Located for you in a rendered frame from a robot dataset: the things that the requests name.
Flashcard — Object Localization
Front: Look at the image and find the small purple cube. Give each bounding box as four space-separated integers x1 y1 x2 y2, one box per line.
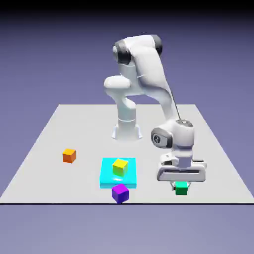
111 183 130 204

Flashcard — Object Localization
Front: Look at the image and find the small yellow cube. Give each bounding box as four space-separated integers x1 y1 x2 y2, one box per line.
112 158 129 177

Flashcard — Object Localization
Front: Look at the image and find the small green cube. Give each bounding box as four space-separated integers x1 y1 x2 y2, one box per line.
175 181 189 196

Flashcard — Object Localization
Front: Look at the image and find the small orange cube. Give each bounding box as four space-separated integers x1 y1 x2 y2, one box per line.
62 148 77 164

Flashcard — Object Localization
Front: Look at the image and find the large cyan box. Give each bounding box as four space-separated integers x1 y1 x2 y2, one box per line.
99 157 137 189

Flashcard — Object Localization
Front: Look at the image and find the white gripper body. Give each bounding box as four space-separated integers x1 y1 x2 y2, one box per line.
156 161 207 183

